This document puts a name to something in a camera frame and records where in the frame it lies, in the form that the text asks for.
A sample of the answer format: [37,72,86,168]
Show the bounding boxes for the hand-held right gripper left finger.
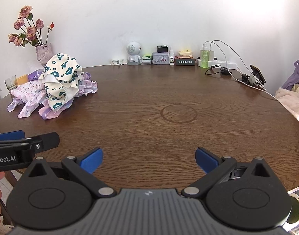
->
[29,147,117,199]

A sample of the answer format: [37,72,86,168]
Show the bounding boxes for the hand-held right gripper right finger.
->
[181,147,271,199]

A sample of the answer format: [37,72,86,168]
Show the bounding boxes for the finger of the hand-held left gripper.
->
[0,132,60,153]
[0,131,26,142]

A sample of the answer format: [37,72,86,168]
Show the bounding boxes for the cream dress with teal flowers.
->
[38,53,84,110]

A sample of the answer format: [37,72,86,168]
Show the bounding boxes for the lilac pink garment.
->
[39,100,72,120]

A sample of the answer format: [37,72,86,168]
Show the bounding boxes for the pink floral ruffled garment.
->
[7,72,98,118]

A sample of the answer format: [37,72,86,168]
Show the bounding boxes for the glass cup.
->
[5,78,17,92]

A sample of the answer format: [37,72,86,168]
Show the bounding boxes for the yellow box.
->
[15,75,29,87]

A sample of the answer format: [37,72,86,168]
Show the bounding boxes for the purple packet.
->
[28,70,44,82]

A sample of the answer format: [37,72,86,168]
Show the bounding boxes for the wrapped flower vase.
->
[35,43,53,66]

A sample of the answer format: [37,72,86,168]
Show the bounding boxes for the white power strip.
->
[197,58,238,69]

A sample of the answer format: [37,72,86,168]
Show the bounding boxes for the dark red label box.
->
[175,57,196,66]

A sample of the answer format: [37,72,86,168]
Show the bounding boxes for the white green round container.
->
[286,190,299,224]

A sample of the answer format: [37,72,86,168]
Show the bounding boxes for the green spray bottle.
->
[201,43,209,68]

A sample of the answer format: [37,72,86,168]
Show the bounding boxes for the smartphone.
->
[250,65,266,84]

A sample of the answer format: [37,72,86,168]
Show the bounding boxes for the cream fluffy cloth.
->
[274,84,299,125]

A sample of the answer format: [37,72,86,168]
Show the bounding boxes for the dried rose bouquet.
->
[8,5,54,47]

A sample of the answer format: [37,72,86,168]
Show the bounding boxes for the yellow snack packets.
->
[177,50,193,59]

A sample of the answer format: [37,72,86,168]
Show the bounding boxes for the grey printed tin box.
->
[152,52,170,65]

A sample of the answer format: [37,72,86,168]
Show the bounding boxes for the white robot figure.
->
[126,42,142,65]

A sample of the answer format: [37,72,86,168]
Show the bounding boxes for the purple jacket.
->
[282,57,299,91]

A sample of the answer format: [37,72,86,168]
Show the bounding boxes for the white charging cable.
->
[209,40,279,101]
[204,40,262,86]

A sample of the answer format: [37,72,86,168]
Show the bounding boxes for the black cable with controller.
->
[205,65,234,77]

